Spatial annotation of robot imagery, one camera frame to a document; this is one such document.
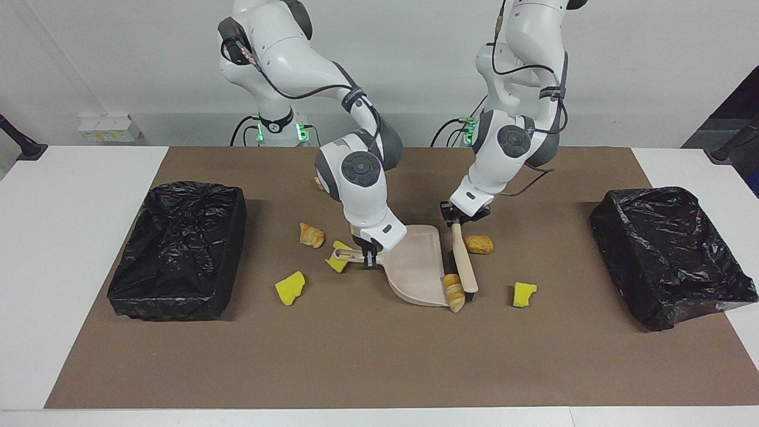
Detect black stand pole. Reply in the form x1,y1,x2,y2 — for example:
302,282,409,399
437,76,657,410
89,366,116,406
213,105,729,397
704,116,759,165
0,114,48,162

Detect notched yellow sponge piece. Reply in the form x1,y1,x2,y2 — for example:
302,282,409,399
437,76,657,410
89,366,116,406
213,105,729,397
324,240,355,274

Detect yellow sponge with green side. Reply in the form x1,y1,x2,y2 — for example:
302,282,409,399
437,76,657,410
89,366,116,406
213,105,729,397
512,282,538,308

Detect beige hand brush black bristles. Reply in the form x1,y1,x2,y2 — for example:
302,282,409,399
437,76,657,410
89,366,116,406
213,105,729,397
442,221,479,304

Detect brown table mat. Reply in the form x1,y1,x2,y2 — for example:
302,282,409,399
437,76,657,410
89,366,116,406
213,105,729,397
44,146,759,410

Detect orange striped bread roll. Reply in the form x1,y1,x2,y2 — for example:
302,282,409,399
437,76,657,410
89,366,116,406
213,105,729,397
443,273,466,313

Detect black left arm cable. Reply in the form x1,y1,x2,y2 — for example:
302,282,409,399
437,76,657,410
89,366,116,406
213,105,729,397
489,0,570,197

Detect dark background panel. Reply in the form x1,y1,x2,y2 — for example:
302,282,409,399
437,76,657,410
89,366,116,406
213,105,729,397
682,65,759,199

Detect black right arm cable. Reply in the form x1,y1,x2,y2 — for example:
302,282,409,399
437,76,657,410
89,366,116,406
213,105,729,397
219,24,386,149

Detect golden croissant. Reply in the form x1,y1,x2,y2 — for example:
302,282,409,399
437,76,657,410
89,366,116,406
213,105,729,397
298,222,326,249

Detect beige plastic dustpan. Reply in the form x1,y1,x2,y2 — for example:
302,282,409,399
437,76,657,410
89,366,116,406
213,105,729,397
330,224,451,308

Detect bin with black trash bag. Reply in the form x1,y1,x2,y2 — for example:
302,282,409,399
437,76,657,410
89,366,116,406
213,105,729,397
107,181,247,321
590,187,759,332

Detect white wall socket box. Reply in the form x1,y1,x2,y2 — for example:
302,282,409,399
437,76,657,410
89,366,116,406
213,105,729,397
77,114,143,143

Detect black base power cable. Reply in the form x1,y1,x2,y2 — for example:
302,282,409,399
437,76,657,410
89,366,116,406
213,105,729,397
230,114,261,147

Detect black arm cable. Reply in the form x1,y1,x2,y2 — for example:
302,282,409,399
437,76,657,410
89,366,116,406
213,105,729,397
219,24,386,149
489,0,570,197

